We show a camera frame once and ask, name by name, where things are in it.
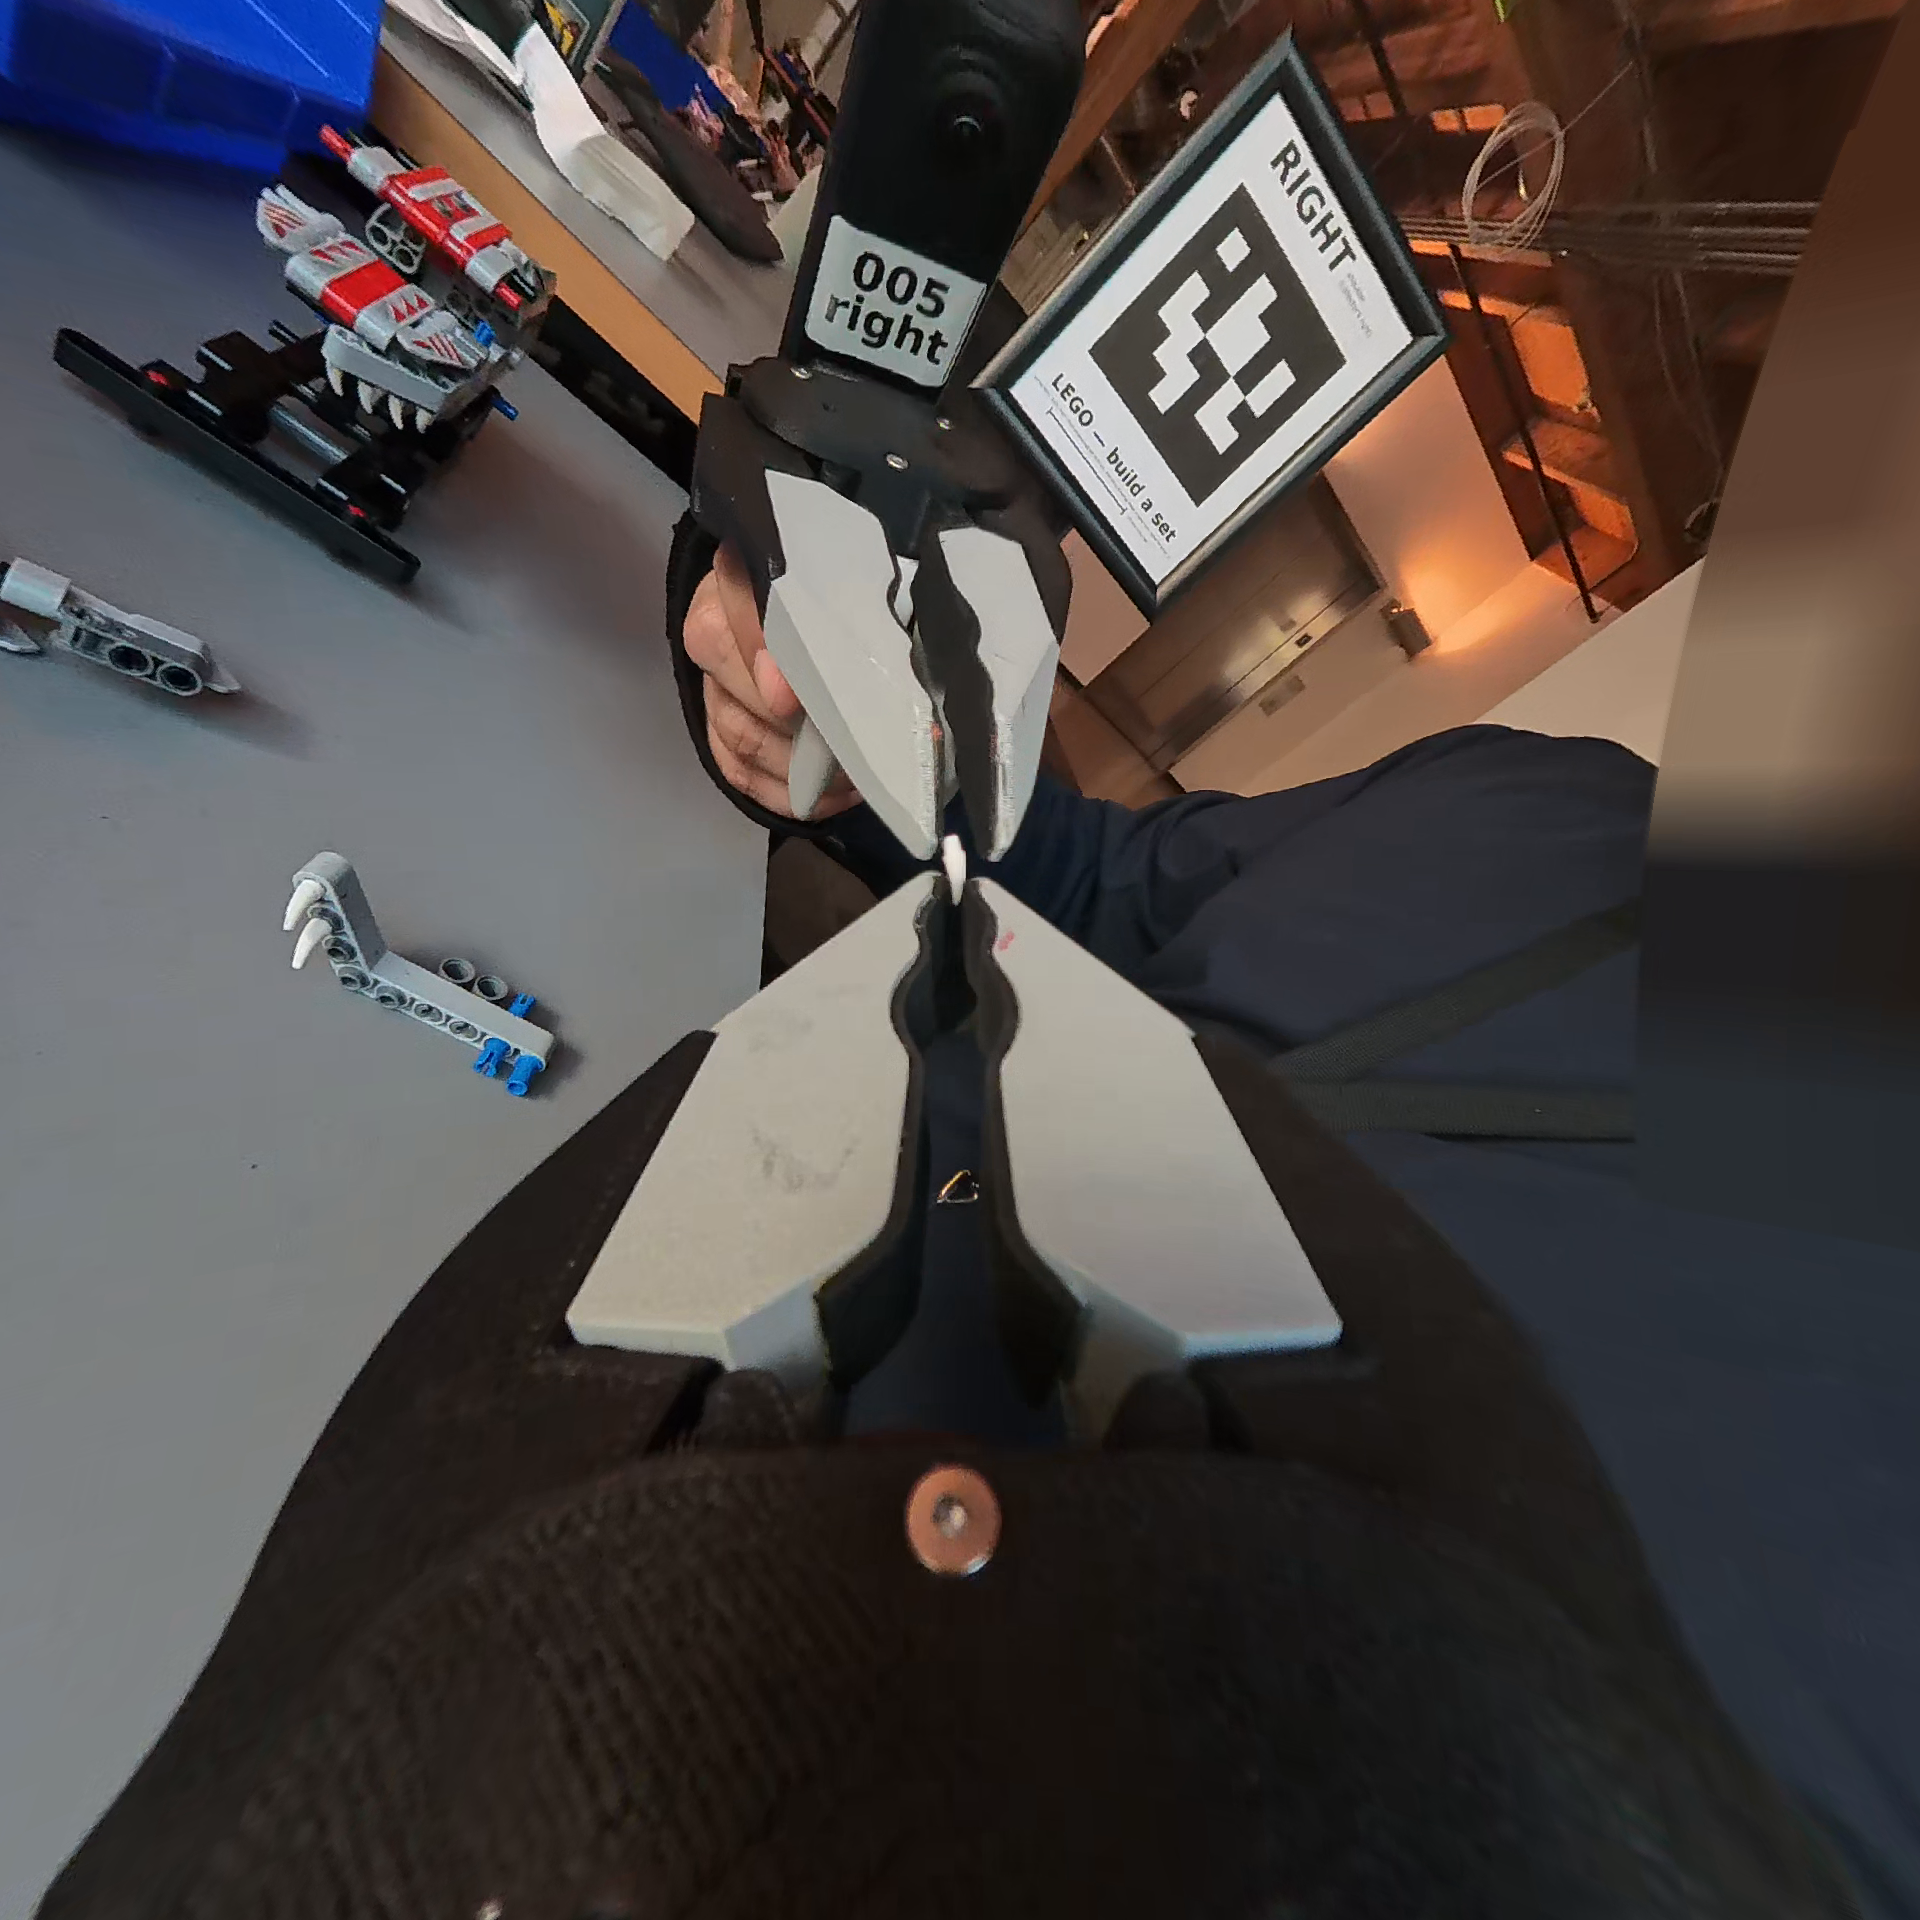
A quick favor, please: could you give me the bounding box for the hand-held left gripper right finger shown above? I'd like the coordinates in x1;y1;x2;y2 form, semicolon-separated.
960;874;1344;1434

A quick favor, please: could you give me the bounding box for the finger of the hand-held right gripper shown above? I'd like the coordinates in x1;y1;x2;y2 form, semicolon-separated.
761;461;963;865
913;528;1070;865

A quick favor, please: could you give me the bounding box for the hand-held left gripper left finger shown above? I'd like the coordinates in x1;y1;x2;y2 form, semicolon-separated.
564;874;954;1388

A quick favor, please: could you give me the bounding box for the grey lego jaw assembly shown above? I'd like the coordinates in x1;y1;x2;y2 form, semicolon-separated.
282;850;556;1100

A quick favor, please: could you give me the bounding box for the person's right forearm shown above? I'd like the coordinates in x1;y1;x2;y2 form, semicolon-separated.
817;724;1658;1053

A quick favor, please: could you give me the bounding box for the black red lego chassis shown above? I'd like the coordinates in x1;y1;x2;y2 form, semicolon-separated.
54;124;559;587

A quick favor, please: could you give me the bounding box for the grey lego motor assembly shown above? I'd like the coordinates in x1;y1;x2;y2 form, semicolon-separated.
0;558;241;699

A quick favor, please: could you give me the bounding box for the person's right hand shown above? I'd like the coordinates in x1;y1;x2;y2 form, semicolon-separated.
682;561;842;819

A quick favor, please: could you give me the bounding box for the white paper stack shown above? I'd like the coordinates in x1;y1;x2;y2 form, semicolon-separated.
384;0;700;265

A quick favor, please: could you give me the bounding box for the framed marker sign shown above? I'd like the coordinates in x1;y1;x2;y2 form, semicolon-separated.
976;30;1455;618

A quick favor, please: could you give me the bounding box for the wooden table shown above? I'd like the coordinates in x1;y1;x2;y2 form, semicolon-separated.
367;20;782;423

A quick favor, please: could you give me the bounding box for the person's dark blue torso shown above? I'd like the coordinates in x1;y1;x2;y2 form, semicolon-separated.
1276;840;1920;1920

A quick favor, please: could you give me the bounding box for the blue plastic bin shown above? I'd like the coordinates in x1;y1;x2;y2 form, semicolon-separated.
0;0;385;173

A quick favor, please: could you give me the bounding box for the black lanyard strap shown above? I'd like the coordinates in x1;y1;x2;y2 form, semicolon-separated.
1276;900;1644;1141

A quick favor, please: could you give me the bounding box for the coil of wire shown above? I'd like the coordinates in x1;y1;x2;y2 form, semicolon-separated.
1463;104;1573;259

